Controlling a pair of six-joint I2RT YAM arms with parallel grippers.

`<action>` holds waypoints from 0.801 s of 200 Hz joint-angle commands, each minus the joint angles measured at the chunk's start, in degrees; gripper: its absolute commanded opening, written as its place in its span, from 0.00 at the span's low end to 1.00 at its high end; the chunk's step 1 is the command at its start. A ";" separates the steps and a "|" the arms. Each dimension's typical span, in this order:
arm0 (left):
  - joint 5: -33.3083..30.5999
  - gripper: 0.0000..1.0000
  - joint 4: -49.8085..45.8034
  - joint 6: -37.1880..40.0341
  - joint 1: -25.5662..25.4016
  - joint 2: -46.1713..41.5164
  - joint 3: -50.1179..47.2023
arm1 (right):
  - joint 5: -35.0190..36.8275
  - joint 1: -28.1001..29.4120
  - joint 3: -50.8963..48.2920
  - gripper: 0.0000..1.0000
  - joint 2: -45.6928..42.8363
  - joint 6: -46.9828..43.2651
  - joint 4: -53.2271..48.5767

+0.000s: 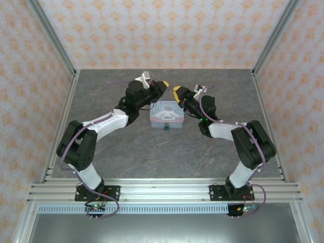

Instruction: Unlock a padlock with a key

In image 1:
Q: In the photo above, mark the blue cartoon print tin box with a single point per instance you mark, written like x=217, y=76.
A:
x=167, y=114

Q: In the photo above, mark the small teal padlock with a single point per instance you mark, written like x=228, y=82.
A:
x=166, y=127

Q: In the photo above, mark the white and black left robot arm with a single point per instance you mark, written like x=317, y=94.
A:
x=106, y=124

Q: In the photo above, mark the grey metal panel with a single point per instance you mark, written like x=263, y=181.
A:
x=164, y=230

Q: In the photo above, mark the aluminium table side rail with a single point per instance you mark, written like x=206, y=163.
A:
x=62, y=119
x=265, y=114

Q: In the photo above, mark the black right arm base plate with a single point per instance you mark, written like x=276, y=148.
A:
x=215, y=192

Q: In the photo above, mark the aluminium mounting rail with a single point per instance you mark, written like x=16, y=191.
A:
x=164, y=189

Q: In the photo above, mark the aluminium frame post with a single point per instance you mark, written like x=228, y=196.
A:
x=54, y=38
x=274, y=38

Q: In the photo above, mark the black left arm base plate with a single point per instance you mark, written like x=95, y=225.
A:
x=114, y=192

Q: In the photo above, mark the aluminium lower frame bar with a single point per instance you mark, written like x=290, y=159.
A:
x=302, y=225
x=25, y=225

